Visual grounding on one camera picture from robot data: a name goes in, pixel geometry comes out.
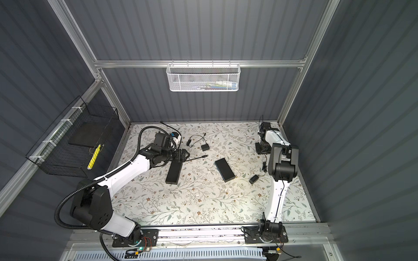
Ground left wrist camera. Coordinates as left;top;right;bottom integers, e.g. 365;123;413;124
170;132;182;149

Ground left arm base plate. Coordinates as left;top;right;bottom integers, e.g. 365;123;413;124
112;229;160;248

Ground long black power brick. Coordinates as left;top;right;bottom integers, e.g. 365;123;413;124
165;162;183;185

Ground black power adapter with cable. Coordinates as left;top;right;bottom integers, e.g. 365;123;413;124
249;162;267;185

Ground items in white basket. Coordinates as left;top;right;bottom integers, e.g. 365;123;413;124
193;80;238;91

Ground small black adapter with cable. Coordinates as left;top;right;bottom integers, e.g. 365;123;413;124
186;133;210;151

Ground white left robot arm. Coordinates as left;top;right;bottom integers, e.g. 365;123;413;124
54;126;190;246

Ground black network switch box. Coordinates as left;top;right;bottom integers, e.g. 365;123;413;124
214;158;236;182

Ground white wire mesh basket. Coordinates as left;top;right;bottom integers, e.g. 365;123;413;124
166;63;241;92

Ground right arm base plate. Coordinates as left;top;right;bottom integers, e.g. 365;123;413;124
240;226;288;244

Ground yellow striped tool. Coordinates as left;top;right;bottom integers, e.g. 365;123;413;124
87;144;102;170

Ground black wire wall basket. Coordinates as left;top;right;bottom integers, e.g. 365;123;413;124
26;91;125;179

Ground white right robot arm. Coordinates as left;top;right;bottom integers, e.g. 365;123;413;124
256;122;299;234

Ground white slotted cable duct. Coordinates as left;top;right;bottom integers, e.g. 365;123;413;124
73;247;267;261

